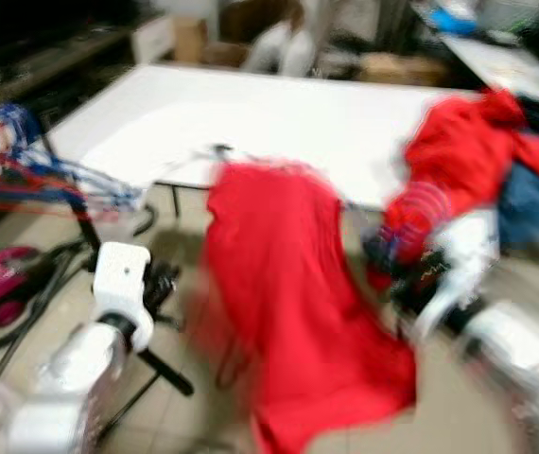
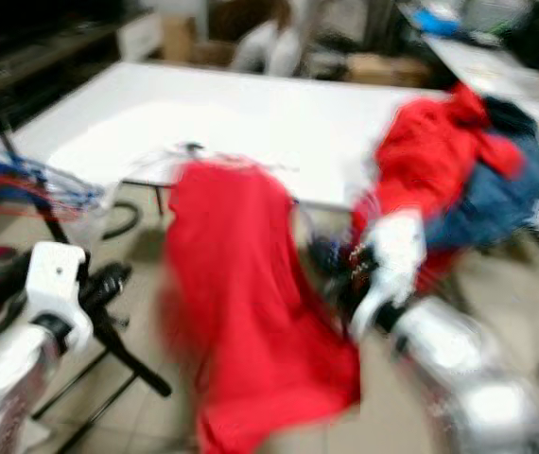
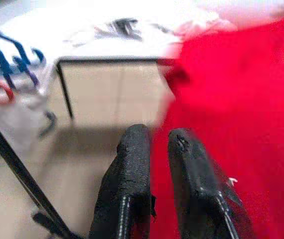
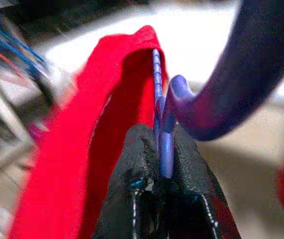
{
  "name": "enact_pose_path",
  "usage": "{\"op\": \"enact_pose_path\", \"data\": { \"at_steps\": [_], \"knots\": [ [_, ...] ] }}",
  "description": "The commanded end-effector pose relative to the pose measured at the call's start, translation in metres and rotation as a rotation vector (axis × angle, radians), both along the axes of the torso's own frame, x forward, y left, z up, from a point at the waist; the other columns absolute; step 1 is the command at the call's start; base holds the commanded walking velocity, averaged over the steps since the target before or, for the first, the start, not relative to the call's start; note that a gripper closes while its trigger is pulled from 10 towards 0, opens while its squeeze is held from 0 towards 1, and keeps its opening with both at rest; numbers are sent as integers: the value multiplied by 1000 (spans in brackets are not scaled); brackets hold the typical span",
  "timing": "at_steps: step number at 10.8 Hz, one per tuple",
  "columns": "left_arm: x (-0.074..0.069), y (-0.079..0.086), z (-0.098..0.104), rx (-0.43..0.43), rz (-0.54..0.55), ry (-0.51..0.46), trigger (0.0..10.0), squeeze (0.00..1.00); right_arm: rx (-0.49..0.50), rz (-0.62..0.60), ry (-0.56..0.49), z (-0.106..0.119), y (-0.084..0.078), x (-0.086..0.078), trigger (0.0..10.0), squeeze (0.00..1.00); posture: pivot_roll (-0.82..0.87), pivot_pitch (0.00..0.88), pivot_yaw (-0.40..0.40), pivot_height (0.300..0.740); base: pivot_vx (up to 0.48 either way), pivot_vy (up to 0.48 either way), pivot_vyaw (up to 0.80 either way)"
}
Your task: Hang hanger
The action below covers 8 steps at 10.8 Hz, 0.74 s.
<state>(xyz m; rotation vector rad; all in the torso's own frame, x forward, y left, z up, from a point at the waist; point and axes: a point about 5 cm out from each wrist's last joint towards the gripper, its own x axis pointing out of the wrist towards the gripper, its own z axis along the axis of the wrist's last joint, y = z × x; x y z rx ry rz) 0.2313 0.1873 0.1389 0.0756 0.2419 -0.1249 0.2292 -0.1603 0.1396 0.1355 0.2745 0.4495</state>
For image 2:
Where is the red shirt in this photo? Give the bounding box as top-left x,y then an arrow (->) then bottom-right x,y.
161,159 -> 363,454

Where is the large red jacket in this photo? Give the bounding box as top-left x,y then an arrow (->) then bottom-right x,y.
350,83 -> 526,285

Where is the blue denim jacket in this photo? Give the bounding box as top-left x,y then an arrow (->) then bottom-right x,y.
426,95 -> 539,252

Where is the white table with black legs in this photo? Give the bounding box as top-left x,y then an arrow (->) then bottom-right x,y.
12,61 -> 539,237

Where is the brown cardboard box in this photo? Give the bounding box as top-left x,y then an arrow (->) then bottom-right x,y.
345,52 -> 436,88
161,14 -> 200,62

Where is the grey white pillow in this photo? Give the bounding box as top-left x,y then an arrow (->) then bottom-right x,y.
269,24 -> 304,77
232,21 -> 275,75

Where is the dark TV stand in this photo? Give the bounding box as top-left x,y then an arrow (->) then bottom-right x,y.
0,0 -> 119,105

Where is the long white desk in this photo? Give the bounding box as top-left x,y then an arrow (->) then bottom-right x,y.
421,33 -> 539,124

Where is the white drawer cabinet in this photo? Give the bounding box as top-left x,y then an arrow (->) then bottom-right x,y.
118,11 -> 165,62

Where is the blue plastic bag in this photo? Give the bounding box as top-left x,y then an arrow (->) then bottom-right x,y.
411,8 -> 464,37

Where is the black bag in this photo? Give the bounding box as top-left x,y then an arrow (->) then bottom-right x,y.
501,0 -> 539,69

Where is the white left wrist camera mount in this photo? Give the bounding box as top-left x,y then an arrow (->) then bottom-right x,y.
24,241 -> 93,353

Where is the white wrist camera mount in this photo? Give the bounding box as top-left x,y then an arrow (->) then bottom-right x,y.
24,241 -> 93,353
350,210 -> 426,341

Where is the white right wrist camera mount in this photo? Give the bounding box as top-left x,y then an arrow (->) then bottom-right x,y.
350,210 -> 426,341

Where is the red wire hanger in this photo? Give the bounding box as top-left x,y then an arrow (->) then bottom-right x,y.
0,184 -> 62,218

